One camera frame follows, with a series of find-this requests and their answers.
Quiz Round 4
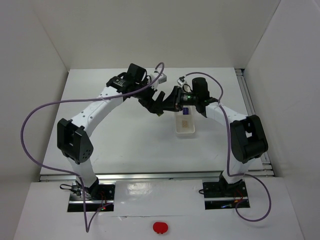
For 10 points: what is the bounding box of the purple lego brick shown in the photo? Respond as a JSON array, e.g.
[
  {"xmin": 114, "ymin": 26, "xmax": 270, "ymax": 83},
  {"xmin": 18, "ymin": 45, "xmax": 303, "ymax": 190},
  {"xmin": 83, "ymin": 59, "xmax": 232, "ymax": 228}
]
[{"xmin": 182, "ymin": 107, "xmax": 191, "ymax": 116}]

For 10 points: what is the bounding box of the white lego brick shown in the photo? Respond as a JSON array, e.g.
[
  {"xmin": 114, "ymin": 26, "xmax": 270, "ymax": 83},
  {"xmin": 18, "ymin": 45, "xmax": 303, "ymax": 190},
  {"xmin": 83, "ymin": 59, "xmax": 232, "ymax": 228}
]
[{"xmin": 181, "ymin": 120, "xmax": 189, "ymax": 129}]

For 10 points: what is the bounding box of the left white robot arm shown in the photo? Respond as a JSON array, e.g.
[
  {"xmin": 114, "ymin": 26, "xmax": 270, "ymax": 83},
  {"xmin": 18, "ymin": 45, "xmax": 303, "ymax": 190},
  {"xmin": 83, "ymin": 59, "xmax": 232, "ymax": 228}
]
[{"xmin": 57, "ymin": 63, "xmax": 167, "ymax": 199}]

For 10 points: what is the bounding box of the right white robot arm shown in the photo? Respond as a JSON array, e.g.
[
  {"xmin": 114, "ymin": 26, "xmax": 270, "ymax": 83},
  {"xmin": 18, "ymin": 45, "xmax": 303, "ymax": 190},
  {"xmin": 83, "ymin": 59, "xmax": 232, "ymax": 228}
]
[{"xmin": 162, "ymin": 77, "xmax": 269, "ymax": 193}]

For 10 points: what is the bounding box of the white three-compartment tray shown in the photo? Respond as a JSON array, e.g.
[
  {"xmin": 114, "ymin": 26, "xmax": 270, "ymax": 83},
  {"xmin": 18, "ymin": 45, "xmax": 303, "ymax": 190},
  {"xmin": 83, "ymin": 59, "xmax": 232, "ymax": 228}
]
[{"xmin": 174, "ymin": 105, "xmax": 196, "ymax": 139}]

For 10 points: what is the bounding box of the red round button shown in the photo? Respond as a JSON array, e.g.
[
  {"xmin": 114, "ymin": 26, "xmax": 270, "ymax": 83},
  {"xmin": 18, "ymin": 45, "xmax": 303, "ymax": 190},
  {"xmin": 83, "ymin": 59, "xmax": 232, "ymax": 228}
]
[{"xmin": 152, "ymin": 221, "xmax": 169, "ymax": 235}]

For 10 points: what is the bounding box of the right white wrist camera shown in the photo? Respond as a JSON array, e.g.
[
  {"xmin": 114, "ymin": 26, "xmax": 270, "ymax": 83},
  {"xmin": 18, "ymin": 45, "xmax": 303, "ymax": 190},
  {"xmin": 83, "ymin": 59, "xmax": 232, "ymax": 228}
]
[{"xmin": 177, "ymin": 76, "xmax": 187, "ymax": 88}]

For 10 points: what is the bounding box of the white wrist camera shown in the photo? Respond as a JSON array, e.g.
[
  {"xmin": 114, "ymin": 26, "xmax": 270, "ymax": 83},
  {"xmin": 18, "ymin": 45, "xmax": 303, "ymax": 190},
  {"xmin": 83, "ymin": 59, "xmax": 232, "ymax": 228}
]
[
  {"xmin": 150, "ymin": 72, "xmax": 167, "ymax": 90},
  {"xmin": 177, "ymin": 76, "xmax": 187, "ymax": 88}
]

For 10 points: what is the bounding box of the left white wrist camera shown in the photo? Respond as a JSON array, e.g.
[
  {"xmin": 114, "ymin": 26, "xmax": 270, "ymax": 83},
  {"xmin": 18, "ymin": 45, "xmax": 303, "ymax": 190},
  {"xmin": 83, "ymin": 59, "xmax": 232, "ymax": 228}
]
[{"xmin": 150, "ymin": 72, "xmax": 167, "ymax": 90}]

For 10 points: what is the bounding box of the aluminium rail front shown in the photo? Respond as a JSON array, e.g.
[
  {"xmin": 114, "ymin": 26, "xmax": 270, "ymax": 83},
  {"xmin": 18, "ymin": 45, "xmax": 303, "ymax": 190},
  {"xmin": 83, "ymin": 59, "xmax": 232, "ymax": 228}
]
[{"xmin": 38, "ymin": 170, "xmax": 276, "ymax": 183}]

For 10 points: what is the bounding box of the aluminium rail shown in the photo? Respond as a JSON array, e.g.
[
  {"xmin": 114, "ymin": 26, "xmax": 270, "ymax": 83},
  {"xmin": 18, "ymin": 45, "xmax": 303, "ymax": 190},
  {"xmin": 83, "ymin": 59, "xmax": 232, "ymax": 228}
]
[
  {"xmin": 38, "ymin": 170, "xmax": 276, "ymax": 183},
  {"xmin": 234, "ymin": 68, "xmax": 273, "ymax": 171}
]

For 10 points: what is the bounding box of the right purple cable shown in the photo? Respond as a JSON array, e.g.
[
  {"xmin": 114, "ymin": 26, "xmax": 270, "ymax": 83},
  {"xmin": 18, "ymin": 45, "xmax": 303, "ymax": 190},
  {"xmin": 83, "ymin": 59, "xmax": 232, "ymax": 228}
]
[{"xmin": 183, "ymin": 72, "xmax": 272, "ymax": 223}]

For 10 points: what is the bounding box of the purple cable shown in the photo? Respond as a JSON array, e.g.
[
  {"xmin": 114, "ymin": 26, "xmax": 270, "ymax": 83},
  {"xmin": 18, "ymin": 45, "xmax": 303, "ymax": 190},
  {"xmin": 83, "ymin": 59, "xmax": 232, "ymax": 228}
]
[
  {"xmin": 20, "ymin": 61, "xmax": 166, "ymax": 233},
  {"xmin": 183, "ymin": 72, "xmax": 272, "ymax": 223}
]

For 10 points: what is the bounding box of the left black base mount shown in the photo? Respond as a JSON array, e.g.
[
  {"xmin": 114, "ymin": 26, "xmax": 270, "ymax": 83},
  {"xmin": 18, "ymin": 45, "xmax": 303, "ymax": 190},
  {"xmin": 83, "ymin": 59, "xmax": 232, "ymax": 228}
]
[{"xmin": 59, "ymin": 182, "xmax": 116, "ymax": 213}]

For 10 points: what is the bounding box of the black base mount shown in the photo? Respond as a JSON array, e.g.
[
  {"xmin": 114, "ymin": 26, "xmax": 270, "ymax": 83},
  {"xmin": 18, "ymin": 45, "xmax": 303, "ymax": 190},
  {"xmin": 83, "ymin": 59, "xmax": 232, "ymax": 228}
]
[
  {"xmin": 59, "ymin": 182, "xmax": 116, "ymax": 213},
  {"xmin": 198, "ymin": 180, "xmax": 250, "ymax": 210}
]

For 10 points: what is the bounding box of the aluminium rail right side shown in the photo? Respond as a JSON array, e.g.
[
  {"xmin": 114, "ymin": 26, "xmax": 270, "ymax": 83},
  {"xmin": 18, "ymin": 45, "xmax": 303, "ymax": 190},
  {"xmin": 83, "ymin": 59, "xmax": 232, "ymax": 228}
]
[{"xmin": 234, "ymin": 68, "xmax": 273, "ymax": 171}]

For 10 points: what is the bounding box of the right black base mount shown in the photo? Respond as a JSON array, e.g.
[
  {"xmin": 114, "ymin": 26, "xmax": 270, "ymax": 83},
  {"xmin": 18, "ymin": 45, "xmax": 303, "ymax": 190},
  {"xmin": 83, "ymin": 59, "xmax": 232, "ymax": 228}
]
[{"xmin": 198, "ymin": 180, "xmax": 250, "ymax": 210}]

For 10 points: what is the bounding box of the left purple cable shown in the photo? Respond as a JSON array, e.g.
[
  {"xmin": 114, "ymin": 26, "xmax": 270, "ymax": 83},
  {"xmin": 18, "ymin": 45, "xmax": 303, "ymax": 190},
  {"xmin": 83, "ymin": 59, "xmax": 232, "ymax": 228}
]
[{"xmin": 20, "ymin": 61, "xmax": 166, "ymax": 233}]

